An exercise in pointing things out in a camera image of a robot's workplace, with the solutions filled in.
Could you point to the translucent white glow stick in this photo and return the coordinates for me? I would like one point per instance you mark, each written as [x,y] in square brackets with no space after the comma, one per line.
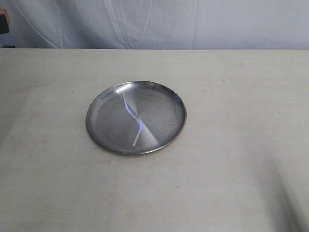
[135,117]

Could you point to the round stainless steel plate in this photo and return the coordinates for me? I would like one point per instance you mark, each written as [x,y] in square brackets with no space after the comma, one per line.
[161,110]

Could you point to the dark object at left edge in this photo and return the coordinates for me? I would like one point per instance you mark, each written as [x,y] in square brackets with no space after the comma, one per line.
[5,38]

